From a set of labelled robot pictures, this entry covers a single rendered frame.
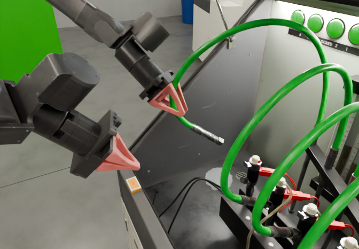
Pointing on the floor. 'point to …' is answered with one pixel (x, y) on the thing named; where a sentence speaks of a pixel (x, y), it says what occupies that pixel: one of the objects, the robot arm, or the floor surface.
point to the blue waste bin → (187, 3)
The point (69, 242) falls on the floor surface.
